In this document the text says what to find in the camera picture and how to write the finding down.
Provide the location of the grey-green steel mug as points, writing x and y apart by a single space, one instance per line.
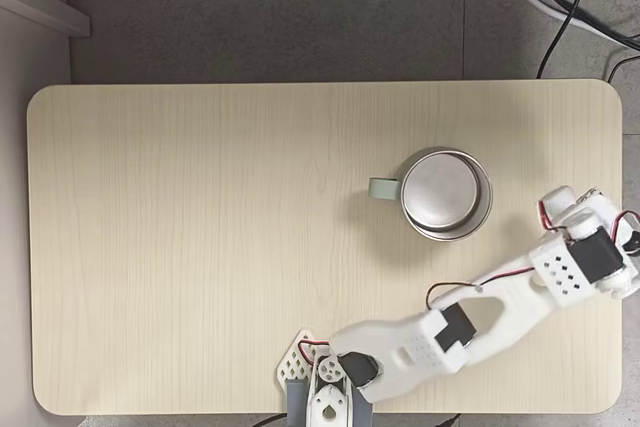
442 197

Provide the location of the white shelf ledge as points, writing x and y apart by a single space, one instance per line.
45 4

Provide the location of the grey table clamp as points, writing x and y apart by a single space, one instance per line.
296 399

